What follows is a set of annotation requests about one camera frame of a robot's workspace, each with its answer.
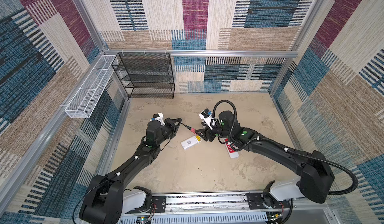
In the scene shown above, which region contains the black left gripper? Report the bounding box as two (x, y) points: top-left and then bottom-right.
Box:
(155, 117), (181, 148)

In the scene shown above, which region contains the pink handled screwdriver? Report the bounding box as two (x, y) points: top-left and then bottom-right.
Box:
(181, 122), (196, 134)

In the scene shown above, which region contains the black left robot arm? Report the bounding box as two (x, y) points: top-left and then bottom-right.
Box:
(79, 118), (182, 224)

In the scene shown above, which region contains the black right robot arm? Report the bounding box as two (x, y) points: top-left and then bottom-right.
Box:
(195, 100), (359, 209)

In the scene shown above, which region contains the red and white remote control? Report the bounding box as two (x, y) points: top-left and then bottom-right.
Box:
(225, 139), (239, 159)

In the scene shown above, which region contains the black mesh shelf rack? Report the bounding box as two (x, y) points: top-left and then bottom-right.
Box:
(112, 53), (176, 99)

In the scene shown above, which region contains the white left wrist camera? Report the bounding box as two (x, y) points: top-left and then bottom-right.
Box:
(151, 113), (165, 126)

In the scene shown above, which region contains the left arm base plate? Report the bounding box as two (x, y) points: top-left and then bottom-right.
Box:
(148, 196), (167, 214)

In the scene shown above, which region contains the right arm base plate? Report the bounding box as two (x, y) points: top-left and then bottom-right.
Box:
(243, 192), (291, 210)

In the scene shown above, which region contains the white mesh wall basket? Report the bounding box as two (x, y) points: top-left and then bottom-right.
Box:
(65, 55), (116, 119)

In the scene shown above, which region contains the white slotted cable duct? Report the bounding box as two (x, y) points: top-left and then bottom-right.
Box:
(122, 212), (268, 224)

